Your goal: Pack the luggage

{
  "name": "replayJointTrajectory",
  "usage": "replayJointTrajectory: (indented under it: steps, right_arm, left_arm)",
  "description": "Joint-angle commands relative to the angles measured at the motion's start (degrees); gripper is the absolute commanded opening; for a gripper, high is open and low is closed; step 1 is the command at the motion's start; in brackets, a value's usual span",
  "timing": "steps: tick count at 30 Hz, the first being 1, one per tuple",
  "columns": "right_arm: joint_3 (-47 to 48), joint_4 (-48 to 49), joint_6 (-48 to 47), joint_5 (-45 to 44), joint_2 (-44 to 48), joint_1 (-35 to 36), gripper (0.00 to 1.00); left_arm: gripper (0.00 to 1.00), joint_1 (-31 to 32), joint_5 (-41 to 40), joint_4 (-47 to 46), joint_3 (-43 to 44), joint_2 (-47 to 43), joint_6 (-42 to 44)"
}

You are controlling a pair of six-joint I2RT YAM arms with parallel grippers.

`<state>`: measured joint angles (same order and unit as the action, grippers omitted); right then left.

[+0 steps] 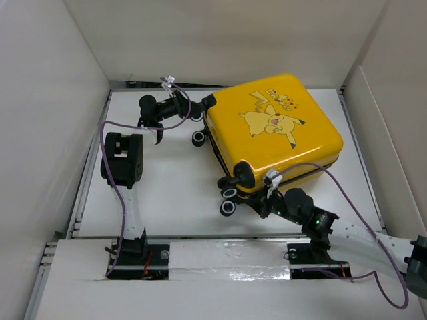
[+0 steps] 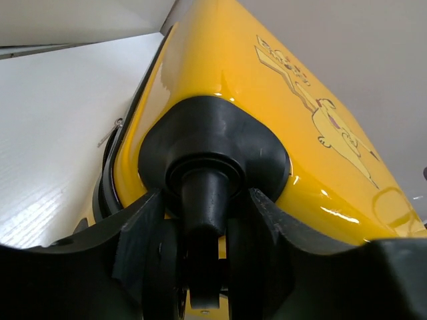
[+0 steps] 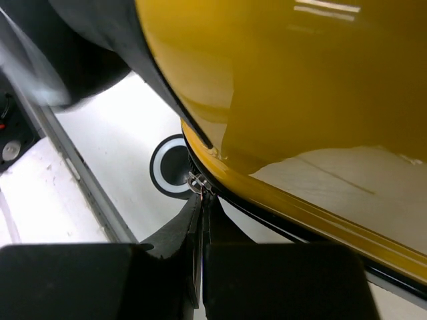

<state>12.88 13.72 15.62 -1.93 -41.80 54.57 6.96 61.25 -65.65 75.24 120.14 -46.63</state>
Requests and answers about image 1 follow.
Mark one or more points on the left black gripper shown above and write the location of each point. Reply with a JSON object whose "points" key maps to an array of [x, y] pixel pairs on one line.
{"points": [[179, 102]]}

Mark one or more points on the yellow suitcase with grey lining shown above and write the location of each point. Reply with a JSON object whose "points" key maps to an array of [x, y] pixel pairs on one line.
{"points": [[268, 123]]}

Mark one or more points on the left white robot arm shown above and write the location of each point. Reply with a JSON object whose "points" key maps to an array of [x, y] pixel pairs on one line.
{"points": [[122, 165]]}

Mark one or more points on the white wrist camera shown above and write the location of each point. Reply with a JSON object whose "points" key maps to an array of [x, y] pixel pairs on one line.
{"points": [[167, 83], [272, 179]]}

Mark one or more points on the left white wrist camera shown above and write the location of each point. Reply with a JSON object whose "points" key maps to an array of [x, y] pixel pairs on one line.
{"points": [[167, 83]]}

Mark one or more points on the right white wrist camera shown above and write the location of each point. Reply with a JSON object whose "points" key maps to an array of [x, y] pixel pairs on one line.
{"points": [[272, 179]]}

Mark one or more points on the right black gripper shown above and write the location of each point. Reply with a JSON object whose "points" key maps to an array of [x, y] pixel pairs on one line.
{"points": [[260, 201]]}

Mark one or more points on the aluminium mounting rail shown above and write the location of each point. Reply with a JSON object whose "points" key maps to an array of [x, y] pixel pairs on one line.
{"points": [[241, 261]]}

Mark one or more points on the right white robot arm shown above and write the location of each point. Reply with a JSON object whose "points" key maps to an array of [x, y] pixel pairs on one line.
{"points": [[345, 241]]}

